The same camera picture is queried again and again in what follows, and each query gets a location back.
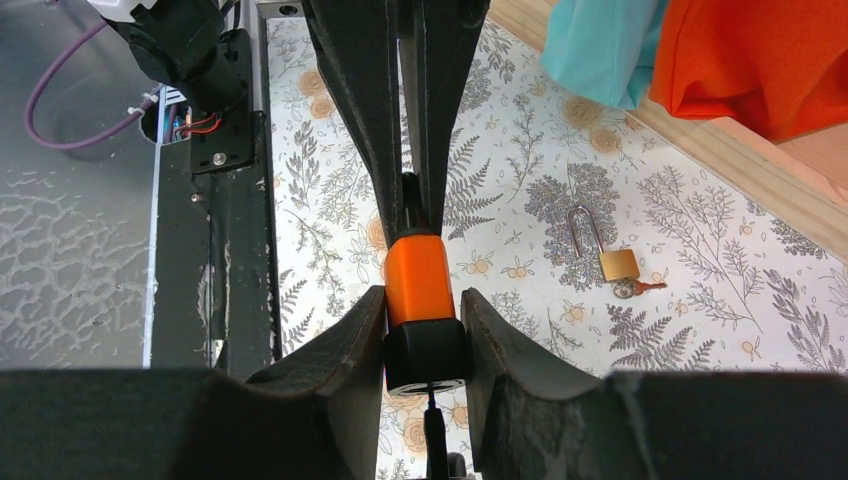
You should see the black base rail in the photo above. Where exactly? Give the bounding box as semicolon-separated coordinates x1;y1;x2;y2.
142;1;281;379

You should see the floral patterned mat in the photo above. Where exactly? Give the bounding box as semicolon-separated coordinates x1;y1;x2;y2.
264;15;848;480

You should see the teal shirt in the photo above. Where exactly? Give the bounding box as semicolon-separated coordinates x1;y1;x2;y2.
540;0;668;110

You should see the orange shirt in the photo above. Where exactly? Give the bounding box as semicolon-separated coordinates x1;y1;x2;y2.
649;1;847;140

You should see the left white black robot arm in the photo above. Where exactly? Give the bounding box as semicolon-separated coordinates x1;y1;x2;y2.
94;1;489;242

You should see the black key bunch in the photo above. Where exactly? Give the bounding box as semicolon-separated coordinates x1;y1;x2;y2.
424;387;467;480

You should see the orange black padlock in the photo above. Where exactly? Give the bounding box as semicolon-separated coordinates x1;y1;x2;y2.
383;172;471;396

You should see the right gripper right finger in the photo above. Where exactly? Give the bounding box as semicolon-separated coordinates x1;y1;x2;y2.
461;289;847;479

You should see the brass padlock with key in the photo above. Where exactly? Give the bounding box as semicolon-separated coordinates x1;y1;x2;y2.
567;205;668;299

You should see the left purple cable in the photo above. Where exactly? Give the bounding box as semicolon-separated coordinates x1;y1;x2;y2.
23;19;167;152

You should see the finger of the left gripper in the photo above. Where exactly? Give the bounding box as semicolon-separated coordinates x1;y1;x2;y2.
302;0;403;245
400;0;490;234

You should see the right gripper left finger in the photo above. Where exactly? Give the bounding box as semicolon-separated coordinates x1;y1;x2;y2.
1;286;386;479

